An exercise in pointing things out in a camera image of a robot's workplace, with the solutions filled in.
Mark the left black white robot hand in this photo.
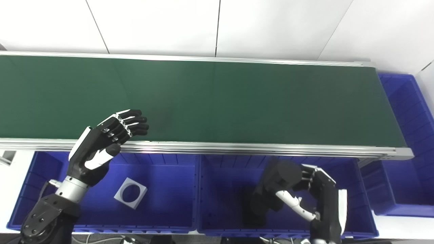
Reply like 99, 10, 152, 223
66, 109, 150, 187

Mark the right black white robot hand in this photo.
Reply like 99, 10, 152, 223
275, 164, 348, 243

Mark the black cylinder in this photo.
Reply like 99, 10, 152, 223
253, 159, 304, 217
241, 193, 285, 228

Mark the white square part with hole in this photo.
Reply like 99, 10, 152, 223
114, 177, 148, 209

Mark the aluminium conveyor support leg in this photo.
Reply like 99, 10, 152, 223
0, 151, 16, 166

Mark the blue plastic bin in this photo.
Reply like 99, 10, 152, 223
7, 151, 200, 234
197, 155, 379, 239
361, 73, 434, 217

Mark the green conveyor belt aluminium frame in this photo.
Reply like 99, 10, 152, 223
0, 51, 414, 160

